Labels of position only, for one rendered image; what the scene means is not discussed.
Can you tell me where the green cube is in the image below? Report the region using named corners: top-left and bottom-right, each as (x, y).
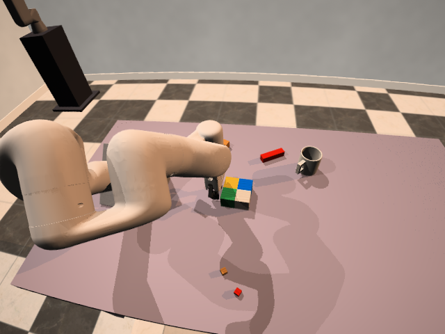
top-left (220, 187), bottom-right (237, 208)

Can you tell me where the yellow cube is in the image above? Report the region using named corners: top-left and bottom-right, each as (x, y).
top-left (224, 177), bottom-right (239, 189)

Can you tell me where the brown mug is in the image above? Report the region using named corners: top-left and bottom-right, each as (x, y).
top-left (296, 146), bottom-right (323, 176)

